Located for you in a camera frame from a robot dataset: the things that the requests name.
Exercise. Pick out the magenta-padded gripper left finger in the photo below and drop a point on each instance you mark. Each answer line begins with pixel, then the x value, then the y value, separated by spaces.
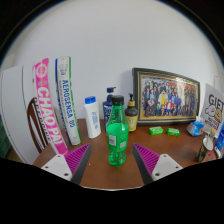
pixel 58 166

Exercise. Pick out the thin stirring stick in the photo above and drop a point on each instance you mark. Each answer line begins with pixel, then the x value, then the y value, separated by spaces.
pixel 208 140

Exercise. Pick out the dark blue pump bottle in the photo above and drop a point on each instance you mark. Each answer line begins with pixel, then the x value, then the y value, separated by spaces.
pixel 108 106

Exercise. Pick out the white bottle with blue cap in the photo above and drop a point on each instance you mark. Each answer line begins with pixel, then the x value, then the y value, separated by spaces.
pixel 92 120

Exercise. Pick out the white paper cup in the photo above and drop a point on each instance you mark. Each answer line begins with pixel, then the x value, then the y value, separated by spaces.
pixel 203 151

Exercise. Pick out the green plastic drink bottle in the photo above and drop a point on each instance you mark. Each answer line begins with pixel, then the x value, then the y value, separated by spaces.
pixel 117 133

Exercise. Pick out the colourful puzzle cube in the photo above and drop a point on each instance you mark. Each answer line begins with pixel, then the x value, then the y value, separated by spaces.
pixel 212 134

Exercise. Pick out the blue detergent bottle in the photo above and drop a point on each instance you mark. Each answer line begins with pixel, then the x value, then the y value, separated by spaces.
pixel 220 140

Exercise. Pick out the amber pump bottle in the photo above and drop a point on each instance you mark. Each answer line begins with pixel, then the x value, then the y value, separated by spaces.
pixel 131 118

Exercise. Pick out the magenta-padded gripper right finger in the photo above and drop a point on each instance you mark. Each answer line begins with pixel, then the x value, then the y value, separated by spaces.
pixel 165 166

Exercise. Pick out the small green packet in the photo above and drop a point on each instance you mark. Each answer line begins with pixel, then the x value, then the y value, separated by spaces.
pixel 156 130
pixel 173 132

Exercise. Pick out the blue tissue pack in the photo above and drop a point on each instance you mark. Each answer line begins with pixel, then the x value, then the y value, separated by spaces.
pixel 195 128

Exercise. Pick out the white green shuttlecock tube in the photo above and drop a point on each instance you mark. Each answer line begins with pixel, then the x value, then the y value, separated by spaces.
pixel 67 100

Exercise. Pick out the pink shuttlecock tube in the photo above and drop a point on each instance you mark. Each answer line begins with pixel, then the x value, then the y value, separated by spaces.
pixel 46 103

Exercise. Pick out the white paper gift bag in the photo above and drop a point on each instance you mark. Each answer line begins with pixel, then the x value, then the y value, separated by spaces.
pixel 213 106

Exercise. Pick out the framed group photo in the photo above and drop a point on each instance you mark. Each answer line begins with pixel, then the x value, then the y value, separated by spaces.
pixel 166 98

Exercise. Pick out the dark wooden chair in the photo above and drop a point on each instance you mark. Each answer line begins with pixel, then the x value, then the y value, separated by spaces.
pixel 33 123

